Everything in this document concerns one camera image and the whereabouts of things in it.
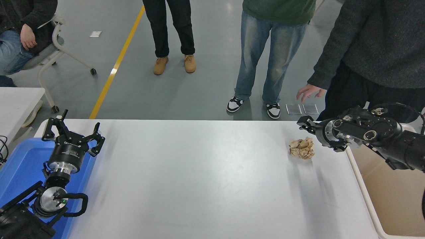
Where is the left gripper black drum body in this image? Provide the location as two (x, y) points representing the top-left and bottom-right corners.
(48, 138), (90, 168)

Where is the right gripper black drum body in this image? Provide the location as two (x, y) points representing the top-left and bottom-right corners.
(314, 120), (329, 147)

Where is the tan paper ball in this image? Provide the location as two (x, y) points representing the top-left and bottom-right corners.
(289, 137), (315, 160)

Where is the person's right hand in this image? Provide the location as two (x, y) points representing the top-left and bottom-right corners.
(297, 84), (327, 103)

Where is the person's hand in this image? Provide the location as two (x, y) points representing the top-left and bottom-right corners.
(20, 24), (38, 51)

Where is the white side table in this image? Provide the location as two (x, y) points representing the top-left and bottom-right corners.
(0, 87), (46, 146)

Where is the blue plastic tray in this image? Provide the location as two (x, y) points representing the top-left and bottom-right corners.
(0, 137), (97, 239)

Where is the grey office chair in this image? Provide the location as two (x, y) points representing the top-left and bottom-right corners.
(20, 13), (97, 113)

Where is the large pale plastic bin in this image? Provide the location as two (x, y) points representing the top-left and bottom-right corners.
(345, 121), (425, 239)

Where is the person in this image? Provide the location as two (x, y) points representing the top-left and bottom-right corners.
(0, 0), (58, 87)
(227, 0), (316, 120)
(142, 0), (197, 75)
(297, 0), (425, 123)

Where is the black cable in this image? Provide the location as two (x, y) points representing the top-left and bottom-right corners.
(0, 135), (9, 165)

